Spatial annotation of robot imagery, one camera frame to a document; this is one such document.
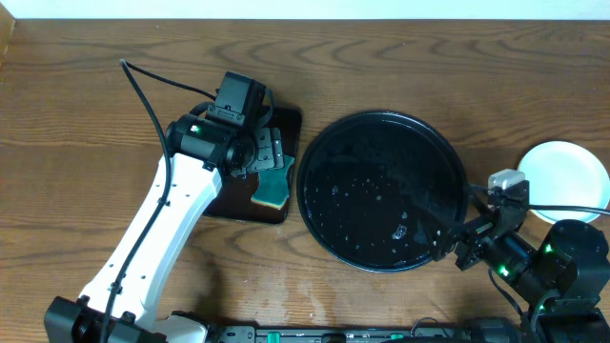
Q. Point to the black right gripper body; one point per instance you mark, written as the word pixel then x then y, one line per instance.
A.
pixel 477 233

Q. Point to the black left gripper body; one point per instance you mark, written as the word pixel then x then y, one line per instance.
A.
pixel 269 150

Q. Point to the green yellow sponge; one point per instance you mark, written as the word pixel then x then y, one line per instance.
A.
pixel 273 186

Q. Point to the mint plate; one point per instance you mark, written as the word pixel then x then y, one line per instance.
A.
pixel 565 174

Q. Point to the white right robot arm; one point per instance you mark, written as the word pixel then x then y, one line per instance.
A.
pixel 561 280

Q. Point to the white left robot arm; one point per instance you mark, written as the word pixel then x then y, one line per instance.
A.
pixel 214 168

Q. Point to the rectangular black tray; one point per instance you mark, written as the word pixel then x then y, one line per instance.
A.
pixel 234 201

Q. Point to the round black tray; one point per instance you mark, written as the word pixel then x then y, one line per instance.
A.
pixel 378 189

